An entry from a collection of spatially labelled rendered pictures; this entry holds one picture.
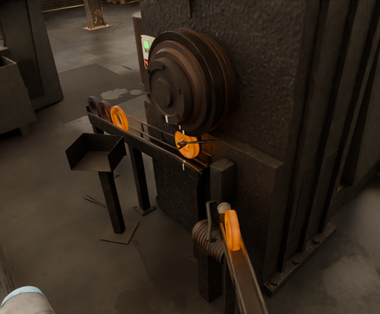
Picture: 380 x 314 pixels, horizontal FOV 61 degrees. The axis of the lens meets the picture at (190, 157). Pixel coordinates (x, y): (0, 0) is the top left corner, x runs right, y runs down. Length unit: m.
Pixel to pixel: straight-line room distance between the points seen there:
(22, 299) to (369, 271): 1.86
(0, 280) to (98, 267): 0.80
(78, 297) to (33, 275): 0.35
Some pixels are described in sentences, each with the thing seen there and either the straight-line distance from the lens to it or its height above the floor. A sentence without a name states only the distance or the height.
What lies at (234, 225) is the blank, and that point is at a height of 0.77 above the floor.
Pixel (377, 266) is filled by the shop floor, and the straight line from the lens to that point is 2.29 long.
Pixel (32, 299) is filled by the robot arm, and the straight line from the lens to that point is 0.88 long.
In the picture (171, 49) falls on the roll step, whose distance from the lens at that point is 1.37.
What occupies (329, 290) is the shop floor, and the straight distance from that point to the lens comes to 2.08.
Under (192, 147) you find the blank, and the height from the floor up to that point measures 0.82.
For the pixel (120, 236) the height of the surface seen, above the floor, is 0.01.
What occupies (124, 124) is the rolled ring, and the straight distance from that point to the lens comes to 2.13.
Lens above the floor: 1.66
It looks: 34 degrees down
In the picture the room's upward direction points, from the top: 3 degrees counter-clockwise
